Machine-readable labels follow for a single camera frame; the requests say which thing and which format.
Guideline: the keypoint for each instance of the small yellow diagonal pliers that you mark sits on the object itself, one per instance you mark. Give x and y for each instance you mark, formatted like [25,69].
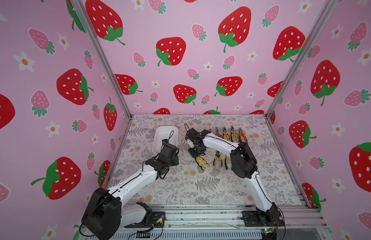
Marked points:
[217,159]

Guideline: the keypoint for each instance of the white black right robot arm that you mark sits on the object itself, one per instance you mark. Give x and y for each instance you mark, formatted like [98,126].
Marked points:
[244,165]

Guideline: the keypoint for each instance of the aluminium rail frame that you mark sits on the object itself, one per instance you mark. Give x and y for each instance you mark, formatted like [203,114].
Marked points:
[184,222]

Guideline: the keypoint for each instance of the orange handled pliers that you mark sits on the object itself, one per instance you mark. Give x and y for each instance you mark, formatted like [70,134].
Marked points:
[242,136]

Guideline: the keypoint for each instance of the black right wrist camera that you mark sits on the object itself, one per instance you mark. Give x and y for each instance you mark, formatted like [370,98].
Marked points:
[192,135]

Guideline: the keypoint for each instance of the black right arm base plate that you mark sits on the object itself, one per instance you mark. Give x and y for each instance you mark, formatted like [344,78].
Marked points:
[262,219]

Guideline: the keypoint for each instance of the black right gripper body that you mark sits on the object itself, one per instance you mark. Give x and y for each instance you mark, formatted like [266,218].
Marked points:
[197,151]

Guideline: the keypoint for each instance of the yellow black handled pliers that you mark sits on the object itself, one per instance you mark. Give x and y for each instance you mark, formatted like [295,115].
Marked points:
[233,135]

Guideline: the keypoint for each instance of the white plastic storage box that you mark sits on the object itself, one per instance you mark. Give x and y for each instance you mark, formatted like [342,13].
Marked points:
[164,132]

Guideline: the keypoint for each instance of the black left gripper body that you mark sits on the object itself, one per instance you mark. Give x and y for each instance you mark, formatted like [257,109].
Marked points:
[174,161]

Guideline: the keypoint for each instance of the floral patterned table mat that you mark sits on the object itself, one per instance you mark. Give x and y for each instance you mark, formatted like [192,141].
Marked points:
[187,183]

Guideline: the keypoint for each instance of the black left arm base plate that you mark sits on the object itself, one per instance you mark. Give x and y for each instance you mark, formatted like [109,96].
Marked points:
[150,220]

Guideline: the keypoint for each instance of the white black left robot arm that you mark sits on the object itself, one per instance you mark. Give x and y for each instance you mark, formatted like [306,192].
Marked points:
[106,210]

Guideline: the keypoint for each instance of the yellow black combination pliers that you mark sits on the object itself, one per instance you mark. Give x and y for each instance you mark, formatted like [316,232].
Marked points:
[202,163]

